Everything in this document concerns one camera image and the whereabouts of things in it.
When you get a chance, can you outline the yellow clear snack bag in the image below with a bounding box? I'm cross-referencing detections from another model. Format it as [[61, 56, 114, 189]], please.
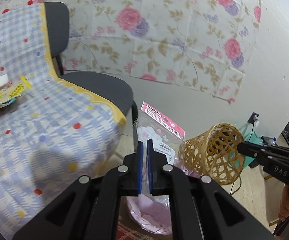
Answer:
[[0, 76, 33, 106]]

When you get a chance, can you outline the woven bamboo basket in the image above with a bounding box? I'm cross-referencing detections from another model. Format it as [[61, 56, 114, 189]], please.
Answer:
[[184, 122, 245, 185]]

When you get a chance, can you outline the person's right hand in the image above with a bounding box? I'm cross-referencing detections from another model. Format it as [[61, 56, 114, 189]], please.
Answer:
[[277, 184, 289, 221]]

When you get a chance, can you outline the blue checkered cloth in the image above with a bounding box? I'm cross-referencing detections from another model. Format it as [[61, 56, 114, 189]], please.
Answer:
[[0, 4, 126, 239]]

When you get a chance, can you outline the floral plastic wall sheet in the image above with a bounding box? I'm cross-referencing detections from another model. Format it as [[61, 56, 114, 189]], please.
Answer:
[[36, 0, 261, 103]]

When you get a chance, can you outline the pink trash bag bin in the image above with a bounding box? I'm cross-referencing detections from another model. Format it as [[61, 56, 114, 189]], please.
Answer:
[[126, 165, 172, 235]]

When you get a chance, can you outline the black wall plug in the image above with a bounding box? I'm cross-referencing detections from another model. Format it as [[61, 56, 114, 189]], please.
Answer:
[[247, 112, 259, 124]]

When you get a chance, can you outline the pink clear plastic packet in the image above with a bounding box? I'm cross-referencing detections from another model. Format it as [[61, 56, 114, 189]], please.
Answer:
[[136, 102, 185, 168]]

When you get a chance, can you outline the black office chair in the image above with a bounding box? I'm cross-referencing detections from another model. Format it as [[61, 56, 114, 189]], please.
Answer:
[[44, 2, 139, 156]]

